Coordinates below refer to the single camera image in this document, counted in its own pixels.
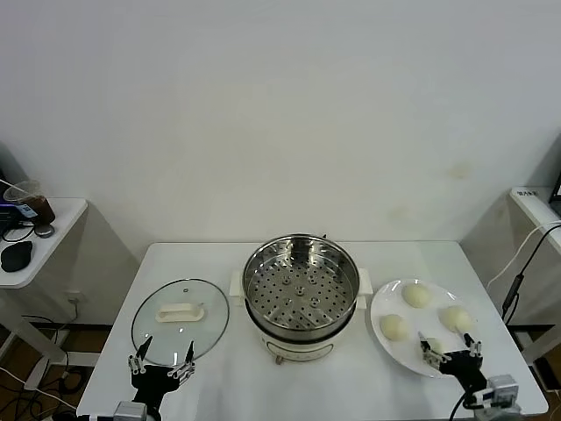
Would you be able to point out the grey round disc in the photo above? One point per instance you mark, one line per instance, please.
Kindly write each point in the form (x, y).
(44, 231)

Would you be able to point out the white side table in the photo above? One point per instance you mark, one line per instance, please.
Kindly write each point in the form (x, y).
(495, 219)
(66, 210)

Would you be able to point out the cream electric cooker base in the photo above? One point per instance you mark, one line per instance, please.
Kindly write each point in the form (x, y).
(298, 351)

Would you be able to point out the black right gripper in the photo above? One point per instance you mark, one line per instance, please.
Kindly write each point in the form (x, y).
(464, 368)

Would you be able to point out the white wall outlet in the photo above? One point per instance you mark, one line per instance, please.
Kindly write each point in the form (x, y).
(75, 297)

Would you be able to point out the clear drinking straw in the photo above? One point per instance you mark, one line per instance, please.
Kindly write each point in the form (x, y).
(9, 183)

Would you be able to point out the plastic cup of iced coffee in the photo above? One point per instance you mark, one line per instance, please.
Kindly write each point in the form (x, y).
(41, 208)

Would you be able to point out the white round plate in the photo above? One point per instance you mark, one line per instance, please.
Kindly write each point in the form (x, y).
(394, 298)

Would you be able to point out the white steamed baozi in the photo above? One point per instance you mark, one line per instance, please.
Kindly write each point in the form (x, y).
(417, 296)
(436, 345)
(393, 326)
(455, 316)

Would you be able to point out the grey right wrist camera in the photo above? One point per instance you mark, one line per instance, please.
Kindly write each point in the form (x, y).
(502, 390)

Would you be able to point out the stainless steel steamer basket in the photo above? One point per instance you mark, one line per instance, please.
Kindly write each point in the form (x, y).
(302, 302)

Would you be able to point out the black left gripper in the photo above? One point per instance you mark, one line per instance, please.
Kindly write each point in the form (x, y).
(155, 381)

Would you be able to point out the dark device with purple light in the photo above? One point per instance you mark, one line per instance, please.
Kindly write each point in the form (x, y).
(8, 215)

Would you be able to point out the black computer mouse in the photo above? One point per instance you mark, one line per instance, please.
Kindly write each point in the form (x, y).
(16, 256)

